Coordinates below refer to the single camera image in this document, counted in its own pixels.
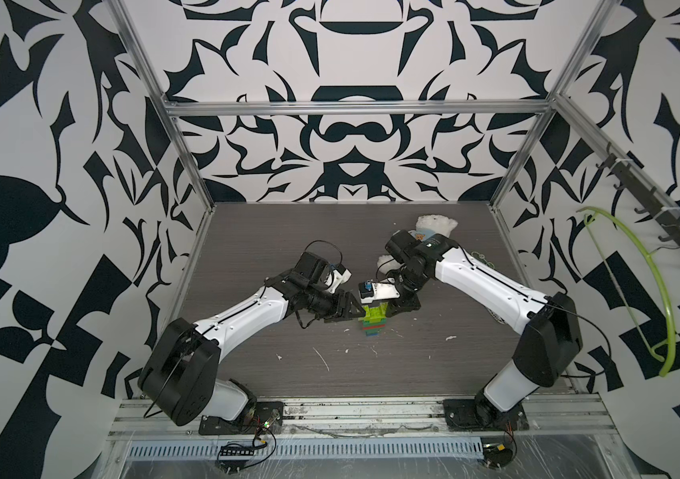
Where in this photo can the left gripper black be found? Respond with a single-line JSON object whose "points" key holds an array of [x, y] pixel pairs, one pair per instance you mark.
{"points": [[343, 302]]}

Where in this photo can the small lime lego brick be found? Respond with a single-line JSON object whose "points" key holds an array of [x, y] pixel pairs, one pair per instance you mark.
{"points": [[375, 313]]}

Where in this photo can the black connector box right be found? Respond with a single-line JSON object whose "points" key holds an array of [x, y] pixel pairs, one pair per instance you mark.
{"points": [[498, 456]]}

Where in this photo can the white slotted cable duct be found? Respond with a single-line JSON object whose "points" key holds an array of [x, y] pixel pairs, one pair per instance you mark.
{"points": [[291, 448]]}

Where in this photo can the black wall hook rail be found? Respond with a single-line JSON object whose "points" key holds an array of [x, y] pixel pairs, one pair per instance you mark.
{"points": [[653, 203]]}

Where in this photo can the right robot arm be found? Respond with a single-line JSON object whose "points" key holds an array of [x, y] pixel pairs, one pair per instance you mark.
{"points": [[548, 326]]}

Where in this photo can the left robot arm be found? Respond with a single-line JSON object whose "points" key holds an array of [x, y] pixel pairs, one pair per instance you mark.
{"points": [[181, 375]]}

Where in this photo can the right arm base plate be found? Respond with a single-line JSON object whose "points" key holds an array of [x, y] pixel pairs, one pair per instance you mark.
{"points": [[478, 414]]}

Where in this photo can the black usb hub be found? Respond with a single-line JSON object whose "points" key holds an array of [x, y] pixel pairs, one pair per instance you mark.
{"points": [[235, 451]]}

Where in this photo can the white teddy bear blue shirt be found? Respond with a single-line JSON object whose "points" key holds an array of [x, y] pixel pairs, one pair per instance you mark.
{"points": [[426, 226]]}

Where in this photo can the green plastic hanger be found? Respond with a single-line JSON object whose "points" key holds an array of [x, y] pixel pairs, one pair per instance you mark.
{"points": [[664, 351]]}

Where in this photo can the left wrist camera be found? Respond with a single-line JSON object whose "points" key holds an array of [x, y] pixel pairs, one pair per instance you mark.
{"points": [[316, 271]]}

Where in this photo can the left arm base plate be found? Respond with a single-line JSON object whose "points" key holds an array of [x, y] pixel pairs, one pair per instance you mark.
{"points": [[260, 414]]}

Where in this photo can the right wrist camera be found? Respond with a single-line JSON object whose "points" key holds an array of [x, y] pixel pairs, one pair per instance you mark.
{"points": [[370, 292]]}

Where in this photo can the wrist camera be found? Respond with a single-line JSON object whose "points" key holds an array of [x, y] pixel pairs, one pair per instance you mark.
{"points": [[370, 292], [316, 271]]}

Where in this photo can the dark green lego brick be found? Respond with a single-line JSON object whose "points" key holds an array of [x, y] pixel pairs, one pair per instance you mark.
{"points": [[368, 326]]}

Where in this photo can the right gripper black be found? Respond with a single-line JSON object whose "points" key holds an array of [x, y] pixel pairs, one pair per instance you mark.
{"points": [[399, 303]]}

